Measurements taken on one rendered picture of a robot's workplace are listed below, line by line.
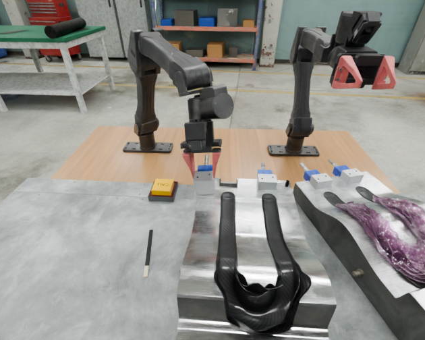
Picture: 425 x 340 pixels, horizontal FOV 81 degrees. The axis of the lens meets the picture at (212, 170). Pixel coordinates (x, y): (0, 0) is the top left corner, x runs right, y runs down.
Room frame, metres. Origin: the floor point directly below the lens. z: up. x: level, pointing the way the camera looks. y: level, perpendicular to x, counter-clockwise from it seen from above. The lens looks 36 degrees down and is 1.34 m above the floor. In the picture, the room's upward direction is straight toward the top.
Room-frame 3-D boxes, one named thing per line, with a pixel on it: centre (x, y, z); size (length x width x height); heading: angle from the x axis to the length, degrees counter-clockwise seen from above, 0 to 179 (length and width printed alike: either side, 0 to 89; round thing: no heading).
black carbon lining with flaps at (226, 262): (0.34, -0.09, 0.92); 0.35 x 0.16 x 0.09; 176
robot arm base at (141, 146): (0.89, 0.27, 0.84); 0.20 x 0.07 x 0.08; 88
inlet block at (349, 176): (0.66, -0.42, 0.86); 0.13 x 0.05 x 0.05; 13
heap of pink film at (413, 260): (0.39, -0.43, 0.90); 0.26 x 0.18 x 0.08; 13
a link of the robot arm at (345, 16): (0.69, -0.33, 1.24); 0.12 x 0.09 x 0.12; 177
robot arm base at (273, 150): (0.87, -0.33, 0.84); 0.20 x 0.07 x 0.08; 88
